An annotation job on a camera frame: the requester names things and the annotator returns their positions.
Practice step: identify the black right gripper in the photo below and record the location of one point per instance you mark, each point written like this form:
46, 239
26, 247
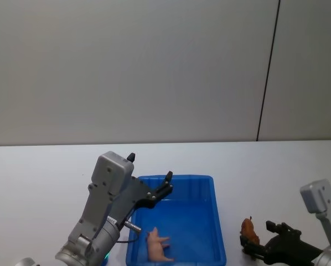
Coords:
290, 250

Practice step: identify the pink toy pig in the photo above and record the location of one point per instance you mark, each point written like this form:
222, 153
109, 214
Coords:
157, 246

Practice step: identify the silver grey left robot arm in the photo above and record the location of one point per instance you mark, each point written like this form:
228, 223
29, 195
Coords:
99, 199

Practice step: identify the blue plastic bin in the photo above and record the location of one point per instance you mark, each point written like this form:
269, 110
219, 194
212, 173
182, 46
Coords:
193, 213

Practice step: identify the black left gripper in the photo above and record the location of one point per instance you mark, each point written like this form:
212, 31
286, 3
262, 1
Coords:
128, 195

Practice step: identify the brown toy animal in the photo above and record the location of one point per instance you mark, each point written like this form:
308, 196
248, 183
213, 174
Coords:
248, 228

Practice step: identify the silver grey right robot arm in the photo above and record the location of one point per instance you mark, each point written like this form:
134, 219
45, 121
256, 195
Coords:
324, 205

